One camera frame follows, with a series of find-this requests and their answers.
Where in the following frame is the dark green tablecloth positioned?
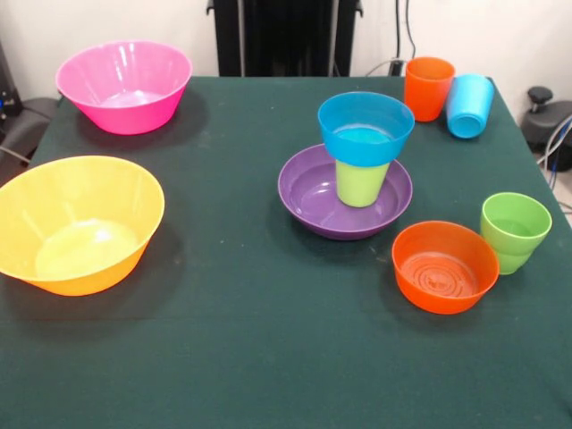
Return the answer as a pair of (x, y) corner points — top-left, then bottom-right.
(0, 75), (572, 429)

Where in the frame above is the large orange yellow bowl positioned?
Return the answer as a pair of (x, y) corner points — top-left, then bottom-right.
(0, 155), (166, 297)

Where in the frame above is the black equipment with knob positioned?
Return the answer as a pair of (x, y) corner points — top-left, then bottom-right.
(521, 87), (572, 156)

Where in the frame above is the purple bowl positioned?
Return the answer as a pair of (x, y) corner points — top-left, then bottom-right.
(277, 142), (414, 241)

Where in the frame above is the lime yellow cup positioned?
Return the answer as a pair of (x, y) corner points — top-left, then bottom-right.
(335, 159), (391, 208)

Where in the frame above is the black computer tower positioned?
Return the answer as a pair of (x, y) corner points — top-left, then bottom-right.
(0, 39), (23, 130)

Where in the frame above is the small orange bowl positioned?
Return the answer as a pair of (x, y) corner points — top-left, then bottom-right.
(391, 220), (501, 315)

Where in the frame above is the orange cup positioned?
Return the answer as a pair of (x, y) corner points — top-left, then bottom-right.
(404, 56), (456, 122)

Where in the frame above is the large pink bowl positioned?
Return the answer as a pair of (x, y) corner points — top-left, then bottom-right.
(55, 39), (194, 136)

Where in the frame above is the blue cup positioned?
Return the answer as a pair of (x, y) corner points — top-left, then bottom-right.
(446, 73), (496, 139)

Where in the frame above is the white cable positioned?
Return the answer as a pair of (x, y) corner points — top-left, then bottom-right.
(364, 57), (397, 78)

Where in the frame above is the small blue bowl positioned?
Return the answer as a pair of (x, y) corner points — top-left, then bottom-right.
(317, 91), (416, 168)

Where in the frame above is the blue cable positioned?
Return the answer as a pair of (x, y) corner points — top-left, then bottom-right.
(538, 114), (572, 189)

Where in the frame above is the green cup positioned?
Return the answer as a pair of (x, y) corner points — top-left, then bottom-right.
(480, 192), (553, 258)
(491, 248), (536, 276)

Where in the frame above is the black cable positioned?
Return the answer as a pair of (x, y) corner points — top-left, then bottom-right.
(405, 0), (420, 60)
(395, 0), (403, 62)

